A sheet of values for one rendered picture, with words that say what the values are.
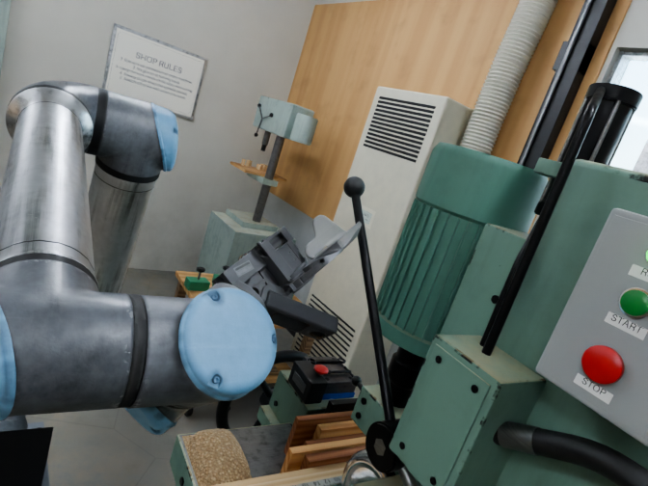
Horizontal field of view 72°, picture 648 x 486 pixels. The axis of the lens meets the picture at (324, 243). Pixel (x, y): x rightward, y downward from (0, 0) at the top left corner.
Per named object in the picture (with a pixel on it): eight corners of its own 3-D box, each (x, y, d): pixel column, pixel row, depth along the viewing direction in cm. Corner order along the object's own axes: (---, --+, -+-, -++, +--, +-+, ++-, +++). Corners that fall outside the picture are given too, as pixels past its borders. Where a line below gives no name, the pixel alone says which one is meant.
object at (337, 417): (364, 439, 93) (377, 407, 91) (368, 444, 92) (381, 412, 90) (283, 451, 82) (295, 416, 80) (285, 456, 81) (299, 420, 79)
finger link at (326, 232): (344, 195, 62) (291, 235, 60) (370, 229, 62) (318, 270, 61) (340, 197, 65) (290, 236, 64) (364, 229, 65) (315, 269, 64)
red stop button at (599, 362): (579, 369, 37) (595, 337, 37) (615, 391, 35) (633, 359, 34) (573, 369, 37) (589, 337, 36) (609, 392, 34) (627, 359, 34)
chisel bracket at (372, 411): (375, 420, 85) (391, 382, 83) (424, 477, 74) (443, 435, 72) (344, 423, 81) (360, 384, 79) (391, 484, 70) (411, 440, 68)
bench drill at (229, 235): (241, 296, 371) (297, 108, 336) (276, 335, 325) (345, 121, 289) (185, 294, 341) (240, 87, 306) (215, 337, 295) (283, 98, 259)
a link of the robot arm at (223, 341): (150, 403, 31) (110, 418, 40) (293, 393, 37) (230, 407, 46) (154, 273, 34) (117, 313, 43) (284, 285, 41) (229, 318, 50)
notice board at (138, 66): (192, 120, 339) (206, 58, 329) (192, 121, 338) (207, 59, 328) (100, 94, 300) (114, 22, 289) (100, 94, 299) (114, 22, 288)
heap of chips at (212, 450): (229, 431, 83) (235, 414, 82) (257, 491, 71) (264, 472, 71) (181, 436, 78) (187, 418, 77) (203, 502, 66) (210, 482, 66)
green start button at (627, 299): (614, 310, 36) (628, 283, 35) (646, 324, 34) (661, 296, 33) (610, 309, 35) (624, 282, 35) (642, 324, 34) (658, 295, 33)
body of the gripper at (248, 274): (288, 222, 62) (228, 268, 54) (326, 271, 62) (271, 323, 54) (262, 243, 67) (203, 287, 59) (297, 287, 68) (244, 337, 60)
